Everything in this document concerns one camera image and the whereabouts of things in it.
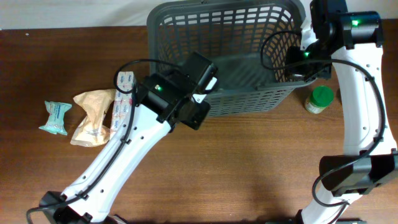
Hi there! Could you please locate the multicolour tissue pack row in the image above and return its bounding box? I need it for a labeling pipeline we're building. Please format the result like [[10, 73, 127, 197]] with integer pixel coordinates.
[[110, 72, 135, 139]]

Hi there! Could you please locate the tan paper snack packet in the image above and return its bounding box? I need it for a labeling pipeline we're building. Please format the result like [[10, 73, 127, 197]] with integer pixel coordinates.
[[70, 89, 116, 147]]

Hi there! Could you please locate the teal tissue packet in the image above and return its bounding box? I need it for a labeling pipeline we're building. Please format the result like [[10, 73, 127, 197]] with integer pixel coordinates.
[[39, 101, 72, 136]]

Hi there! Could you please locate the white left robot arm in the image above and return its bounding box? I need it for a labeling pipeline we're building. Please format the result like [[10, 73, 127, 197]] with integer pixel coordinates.
[[26, 52, 219, 223]]

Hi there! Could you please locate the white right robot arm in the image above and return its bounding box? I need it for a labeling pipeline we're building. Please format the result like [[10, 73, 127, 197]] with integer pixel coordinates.
[[287, 1, 397, 223]]

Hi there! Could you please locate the green lid spice jar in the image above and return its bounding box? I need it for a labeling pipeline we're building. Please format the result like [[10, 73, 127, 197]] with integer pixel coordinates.
[[305, 86, 334, 114]]

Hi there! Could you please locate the grey plastic lattice basket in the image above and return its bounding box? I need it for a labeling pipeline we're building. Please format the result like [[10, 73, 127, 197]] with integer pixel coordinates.
[[147, 0, 305, 116]]

